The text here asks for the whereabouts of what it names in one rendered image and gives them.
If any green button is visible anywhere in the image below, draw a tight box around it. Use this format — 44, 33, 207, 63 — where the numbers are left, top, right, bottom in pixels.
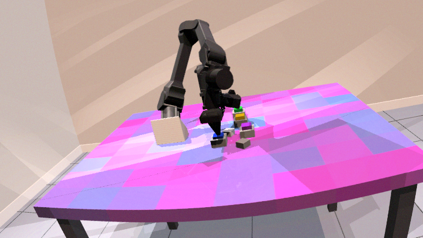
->
232, 106, 246, 119

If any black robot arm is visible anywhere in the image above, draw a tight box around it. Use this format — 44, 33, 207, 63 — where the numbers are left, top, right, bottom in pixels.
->
157, 19, 241, 119

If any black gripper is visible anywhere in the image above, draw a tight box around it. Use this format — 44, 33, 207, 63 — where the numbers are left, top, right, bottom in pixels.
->
199, 88, 225, 136

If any blue button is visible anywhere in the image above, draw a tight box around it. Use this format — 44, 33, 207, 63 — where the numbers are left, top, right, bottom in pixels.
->
210, 132, 228, 148

